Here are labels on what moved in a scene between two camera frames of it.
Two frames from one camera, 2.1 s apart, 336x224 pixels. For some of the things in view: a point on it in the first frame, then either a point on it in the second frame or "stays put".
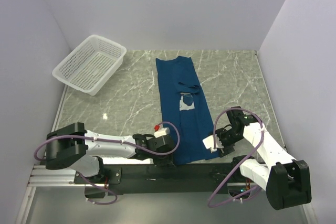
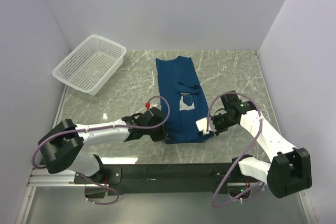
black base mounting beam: (197, 178) stays put
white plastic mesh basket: (89, 67) stays put
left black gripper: (168, 160) → (161, 135)
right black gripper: (227, 149) → (218, 130)
